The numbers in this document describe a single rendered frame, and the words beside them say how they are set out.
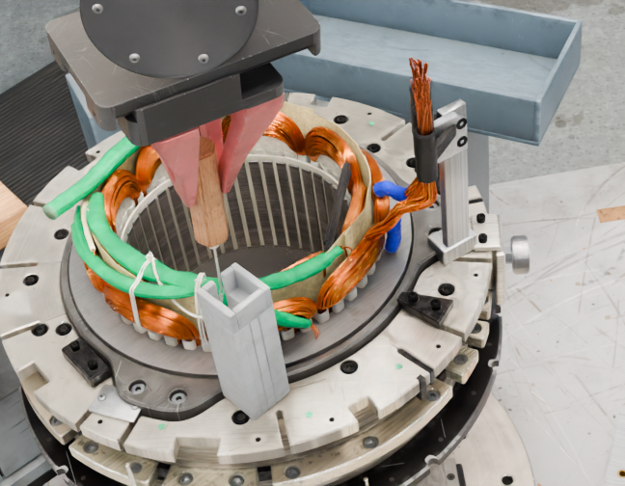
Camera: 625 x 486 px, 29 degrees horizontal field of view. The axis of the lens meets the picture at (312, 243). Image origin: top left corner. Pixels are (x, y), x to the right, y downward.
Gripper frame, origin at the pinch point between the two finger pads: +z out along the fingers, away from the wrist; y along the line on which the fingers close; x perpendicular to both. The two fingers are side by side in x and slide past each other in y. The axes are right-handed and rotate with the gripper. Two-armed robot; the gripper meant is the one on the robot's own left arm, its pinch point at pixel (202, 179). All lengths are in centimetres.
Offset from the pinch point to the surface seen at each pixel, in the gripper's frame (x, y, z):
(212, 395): -0.7, -1.2, 16.1
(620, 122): 93, 127, 127
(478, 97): 16.5, 29.3, 20.1
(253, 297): -2.0, 1.2, 7.4
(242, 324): -2.5, 0.3, 8.6
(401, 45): 29.3, 30.6, 24.3
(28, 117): 169, 25, 138
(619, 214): 19, 51, 47
